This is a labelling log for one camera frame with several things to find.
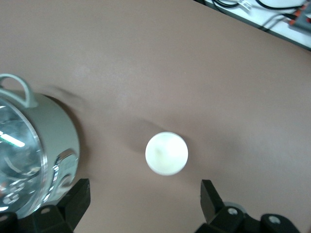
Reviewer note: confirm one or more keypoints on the grey red connector block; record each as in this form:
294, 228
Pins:
301, 17

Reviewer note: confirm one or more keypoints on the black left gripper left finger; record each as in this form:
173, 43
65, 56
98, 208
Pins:
73, 206

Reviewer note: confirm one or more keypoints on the glass pot lid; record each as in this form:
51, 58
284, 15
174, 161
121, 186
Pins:
17, 160

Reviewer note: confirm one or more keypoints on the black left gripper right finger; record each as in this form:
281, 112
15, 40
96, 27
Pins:
213, 204

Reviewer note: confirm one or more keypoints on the white IKEA cup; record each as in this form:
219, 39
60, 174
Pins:
167, 153

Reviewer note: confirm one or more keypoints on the green electric cooking pot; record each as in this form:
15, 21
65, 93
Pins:
63, 136

